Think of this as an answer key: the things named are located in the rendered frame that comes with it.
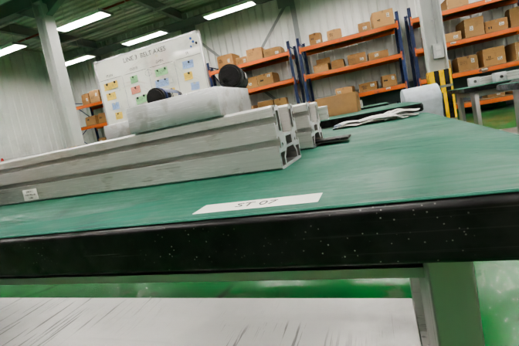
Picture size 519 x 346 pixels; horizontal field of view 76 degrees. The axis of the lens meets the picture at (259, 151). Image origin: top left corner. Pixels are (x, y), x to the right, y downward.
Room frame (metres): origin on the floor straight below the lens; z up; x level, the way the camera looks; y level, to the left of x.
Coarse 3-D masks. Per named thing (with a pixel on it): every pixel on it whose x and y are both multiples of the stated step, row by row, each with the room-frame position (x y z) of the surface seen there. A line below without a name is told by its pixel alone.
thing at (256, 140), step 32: (192, 128) 0.48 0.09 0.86; (224, 128) 0.47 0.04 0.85; (256, 128) 0.44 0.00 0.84; (288, 128) 0.50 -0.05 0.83; (32, 160) 0.61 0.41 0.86; (64, 160) 0.60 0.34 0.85; (96, 160) 0.55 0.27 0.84; (128, 160) 0.53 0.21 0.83; (160, 160) 0.52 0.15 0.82; (192, 160) 0.48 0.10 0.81; (224, 160) 0.46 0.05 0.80; (256, 160) 0.44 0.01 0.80; (288, 160) 0.48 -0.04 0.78; (0, 192) 0.65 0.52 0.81; (32, 192) 0.62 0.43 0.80; (64, 192) 0.59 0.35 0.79; (96, 192) 0.56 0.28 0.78
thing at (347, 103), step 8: (336, 96) 2.51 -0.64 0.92; (344, 96) 2.48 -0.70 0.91; (352, 96) 2.46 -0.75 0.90; (320, 104) 2.56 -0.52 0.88; (328, 104) 2.53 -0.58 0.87; (336, 104) 2.51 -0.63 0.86; (344, 104) 2.48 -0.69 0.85; (352, 104) 2.46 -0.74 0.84; (360, 104) 2.62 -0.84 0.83; (328, 112) 2.54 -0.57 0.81; (336, 112) 2.51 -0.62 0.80; (344, 112) 2.49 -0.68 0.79; (352, 112) 2.46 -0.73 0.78
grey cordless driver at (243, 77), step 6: (222, 66) 0.82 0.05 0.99; (228, 66) 0.82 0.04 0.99; (234, 66) 0.82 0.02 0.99; (222, 72) 0.82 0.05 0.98; (228, 72) 0.82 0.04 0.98; (234, 72) 0.82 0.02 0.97; (240, 72) 0.82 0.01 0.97; (222, 78) 0.82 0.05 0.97; (228, 78) 0.82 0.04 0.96; (234, 78) 0.82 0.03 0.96; (240, 78) 0.82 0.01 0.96; (246, 78) 0.90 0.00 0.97; (222, 84) 0.82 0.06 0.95; (228, 84) 0.82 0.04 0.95; (234, 84) 0.82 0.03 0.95; (240, 84) 0.84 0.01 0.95; (246, 84) 0.92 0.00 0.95
